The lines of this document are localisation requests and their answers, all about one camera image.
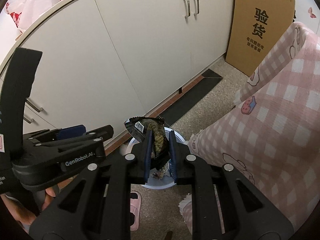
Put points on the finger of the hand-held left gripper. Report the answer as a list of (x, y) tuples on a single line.
[(100, 132), (71, 132)]

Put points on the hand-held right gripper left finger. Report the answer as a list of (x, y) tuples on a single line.
[(148, 155)]

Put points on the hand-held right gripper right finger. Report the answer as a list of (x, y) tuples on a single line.
[(173, 155)]

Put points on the black green snack wrapper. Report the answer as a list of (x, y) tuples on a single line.
[(157, 135)]

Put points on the pale blue waste bin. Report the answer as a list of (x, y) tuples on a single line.
[(160, 185)]

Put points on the person's left hand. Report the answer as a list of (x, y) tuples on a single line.
[(21, 212)]

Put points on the pink slipper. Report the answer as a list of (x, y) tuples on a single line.
[(135, 210)]

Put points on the black floor mat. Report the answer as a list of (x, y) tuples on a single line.
[(192, 97)]

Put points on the white cabinet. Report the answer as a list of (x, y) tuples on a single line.
[(137, 42)]

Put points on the white red plastic bag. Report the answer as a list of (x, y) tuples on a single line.
[(35, 2)]

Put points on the pink checked blanket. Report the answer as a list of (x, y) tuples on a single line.
[(275, 130)]

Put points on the brown cardboard box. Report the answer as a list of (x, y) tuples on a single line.
[(260, 30)]

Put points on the butterfly wall sticker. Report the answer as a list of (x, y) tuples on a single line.
[(312, 12)]

